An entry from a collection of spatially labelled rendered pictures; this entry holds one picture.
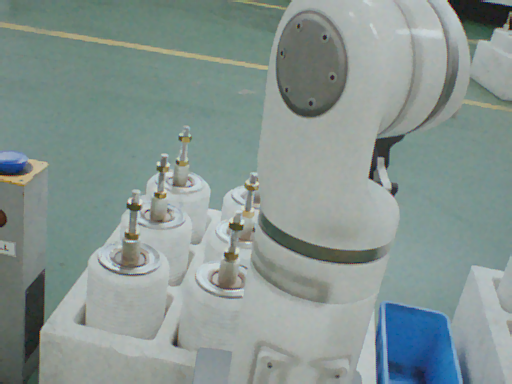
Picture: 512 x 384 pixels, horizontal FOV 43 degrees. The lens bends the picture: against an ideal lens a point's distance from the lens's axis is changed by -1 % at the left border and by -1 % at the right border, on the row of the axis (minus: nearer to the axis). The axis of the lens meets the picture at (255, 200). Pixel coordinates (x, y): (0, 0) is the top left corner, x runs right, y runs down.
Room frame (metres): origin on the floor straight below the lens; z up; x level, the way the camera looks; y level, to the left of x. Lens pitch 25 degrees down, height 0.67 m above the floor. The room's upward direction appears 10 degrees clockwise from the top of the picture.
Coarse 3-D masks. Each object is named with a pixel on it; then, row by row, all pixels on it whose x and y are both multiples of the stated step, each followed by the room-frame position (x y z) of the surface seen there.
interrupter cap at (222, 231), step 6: (222, 222) 0.79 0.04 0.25; (228, 222) 0.80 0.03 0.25; (216, 228) 0.77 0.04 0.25; (222, 228) 0.77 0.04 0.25; (228, 228) 0.78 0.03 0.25; (252, 228) 0.79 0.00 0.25; (216, 234) 0.76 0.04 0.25; (222, 234) 0.76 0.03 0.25; (228, 234) 0.76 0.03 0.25; (252, 234) 0.78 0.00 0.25; (222, 240) 0.74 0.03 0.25; (228, 240) 0.74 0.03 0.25; (240, 240) 0.75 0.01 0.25; (246, 240) 0.76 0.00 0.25; (252, 240) 0.76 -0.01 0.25; (240, 246) 0.74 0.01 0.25; (246, 246) 0.74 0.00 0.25
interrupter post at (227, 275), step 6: (222, 258) 0.65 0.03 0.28; (222, 264) 0.65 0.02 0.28; (228, 264) 0.65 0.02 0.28; (234, 264) 0.65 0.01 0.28; (222, 270) 0.65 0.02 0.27; (228, 270) 0.65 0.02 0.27; (234, 270) 0.65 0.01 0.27; (222, 276) 0.65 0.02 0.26; (228, 276) 0.65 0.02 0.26; (234, 276) 0.65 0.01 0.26; (222, 282) 0.65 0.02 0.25; (228, 282) 0.65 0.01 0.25; (234, 282) 0.65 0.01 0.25
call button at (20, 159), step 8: (0, 152) 0.72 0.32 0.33; (8, 152) 0.73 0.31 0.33; (16, 152) 0.73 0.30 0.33; (0, 160) 0.70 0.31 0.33; (8, 160) 0.71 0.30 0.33; (16, 160) 0.71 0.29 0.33; (24, 160) 0.72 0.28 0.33; (0, 168) 0.70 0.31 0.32; (8, 168) 0.70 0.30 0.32; (16, 168) 0.71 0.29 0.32
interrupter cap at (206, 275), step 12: (204, 264) 0.68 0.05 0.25; (216, 264) 0.68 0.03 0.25; (240, 264) 0.69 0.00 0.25; (204, 276) 0.65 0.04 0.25; (216, 276) 0.66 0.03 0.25; (240, 276) 0.67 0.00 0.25; (204, 288) 0.63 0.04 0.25; (216, 288) 0.63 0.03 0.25; (228, 288) 0.64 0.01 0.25; (240, 288) 0.64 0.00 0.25
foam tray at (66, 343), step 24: (216, 216) 0.95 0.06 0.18; (192, 264) 0.79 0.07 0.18; (72, 288) 0.68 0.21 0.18; (168, 288) 0.72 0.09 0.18; (72, 312) 0.64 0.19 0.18; (168, 312) 0.67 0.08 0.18; (48, 336) 0.59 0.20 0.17; (72, 336) 0.59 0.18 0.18; (96, 336) 0.60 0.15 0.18; (120, 336) 0.61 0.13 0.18; (168, 336) 0.62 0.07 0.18; (48, 360) 0.59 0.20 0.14; (72, 360) 0.59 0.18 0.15; (96, 360) 0.59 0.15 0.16; (120, 360) 0.59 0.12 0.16; (144, 360) 0.58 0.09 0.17; (168, 360) 0.58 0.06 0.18; (192, 360) 0.59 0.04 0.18; (360, 360) 0.64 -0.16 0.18
